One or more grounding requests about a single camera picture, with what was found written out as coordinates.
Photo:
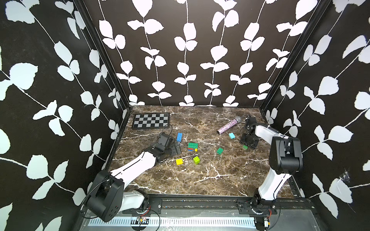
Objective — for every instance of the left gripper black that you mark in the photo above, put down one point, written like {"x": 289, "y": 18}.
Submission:
{"x": 174, "y": 151}

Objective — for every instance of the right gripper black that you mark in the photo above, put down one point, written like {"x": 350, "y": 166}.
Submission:
{"x": 251, "y": 145}

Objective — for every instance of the light blue long lego brick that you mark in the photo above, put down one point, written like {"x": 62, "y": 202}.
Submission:
{"x": 179, "y": 137}

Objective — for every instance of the dark green long lego brick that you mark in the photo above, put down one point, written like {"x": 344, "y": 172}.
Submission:
{"x": 192, "y": 145}

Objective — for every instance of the small dark green lego brick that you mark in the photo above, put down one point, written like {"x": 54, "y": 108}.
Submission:
{"x": 219, "y": 151}

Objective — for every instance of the lime green lego brick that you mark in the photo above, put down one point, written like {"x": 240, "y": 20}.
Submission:
{"x": 196, "y": 160}

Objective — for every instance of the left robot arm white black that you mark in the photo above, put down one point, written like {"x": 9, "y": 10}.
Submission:
{"x": 107, "y": 196}

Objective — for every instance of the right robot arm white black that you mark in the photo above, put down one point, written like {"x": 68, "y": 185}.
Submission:
{"x": 285, "y": 157}

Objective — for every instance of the yellow lego brick front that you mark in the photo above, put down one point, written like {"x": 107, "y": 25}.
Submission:
{"x": 179, "y": 161}

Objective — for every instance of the purple glitter microphone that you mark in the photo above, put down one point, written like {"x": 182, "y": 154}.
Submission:
{"x": 229, "y": 125}

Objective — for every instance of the black white checkerboard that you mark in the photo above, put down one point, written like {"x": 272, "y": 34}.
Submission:
{"x": 151, "y": 121}

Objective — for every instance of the white perforated strip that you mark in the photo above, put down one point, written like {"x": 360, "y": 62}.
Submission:
{"x": 243, "y": 222}

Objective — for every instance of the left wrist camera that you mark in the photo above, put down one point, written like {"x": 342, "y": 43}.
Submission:
{"x": 165, "y": 140}

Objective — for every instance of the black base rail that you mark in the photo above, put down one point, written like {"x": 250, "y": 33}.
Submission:
{"x": 243, "y": 205}

